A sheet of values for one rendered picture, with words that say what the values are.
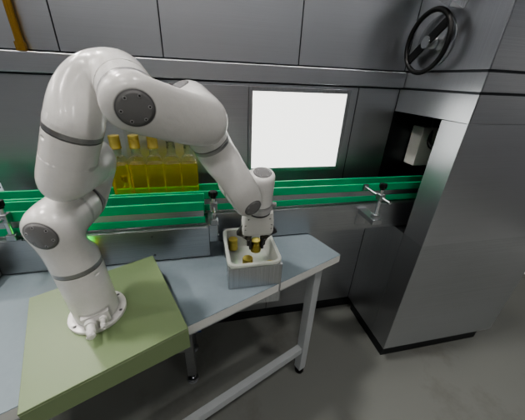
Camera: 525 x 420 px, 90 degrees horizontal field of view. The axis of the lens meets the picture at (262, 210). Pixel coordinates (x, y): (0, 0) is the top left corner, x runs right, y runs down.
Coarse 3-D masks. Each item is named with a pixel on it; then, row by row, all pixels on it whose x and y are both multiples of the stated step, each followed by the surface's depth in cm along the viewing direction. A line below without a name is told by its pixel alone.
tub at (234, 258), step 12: (228, 228) 98; (240, 240) 100; (228, 252) 84; (240, 252) 96; (252, 252) 97; (264, 252) 97; (276, 252) 86; (228, 264) 79; (240, 264) 79; (252, 264) 80; (264, 264) 80
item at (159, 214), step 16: (112, 208) 83; (128, 208) 84; (144, 208) 85; (160, 208) 86; (176, 208) 88; (192, 208) 89; (0, 224) 78; (16, 224) 79; (96, 224) 84; (112, 224) 85; (128, 224) 86; (144, 224) 88; (160, 224) 89
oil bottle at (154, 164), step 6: (150, 156) 90; (156, 156) 91; (150, 162) 90; (156, 162) 90; (162, 162) 92; (150, 168) 91; (156, 168) 91; (162, 168) 92; (150, 174) 91; (156, 174) 92; (162, 174) 93; (150, 180) 92; (156, 180) 93; (162, 180) 93; (150, 186) 93; (156, 186) 94; (162, 186) 94
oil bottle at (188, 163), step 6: (186, 156) 92; (192, 156) 93; (186, 162) 92; (192, 162) 93; (186, 168) 93; (192, 168) 93; (186, 174) 94; (192, 174) 94; (186, 180) 95; (192, 180) 95; (186, 186) 96; (192, 186) 96; (198, 186) 99
